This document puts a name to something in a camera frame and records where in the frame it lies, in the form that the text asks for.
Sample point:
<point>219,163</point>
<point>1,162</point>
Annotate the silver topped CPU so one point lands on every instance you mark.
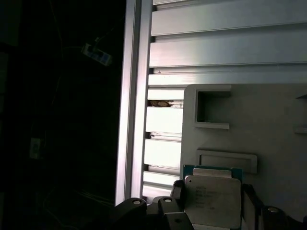
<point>211,191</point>

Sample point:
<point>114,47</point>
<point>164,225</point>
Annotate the grey parts rack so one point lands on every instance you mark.
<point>263,119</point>

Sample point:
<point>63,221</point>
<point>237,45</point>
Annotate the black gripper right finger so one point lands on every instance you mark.
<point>271,220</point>

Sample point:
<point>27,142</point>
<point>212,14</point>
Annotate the white power strip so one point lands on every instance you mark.
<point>96,54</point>

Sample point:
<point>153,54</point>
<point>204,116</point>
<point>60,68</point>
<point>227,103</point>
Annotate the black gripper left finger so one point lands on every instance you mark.
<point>168,210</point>

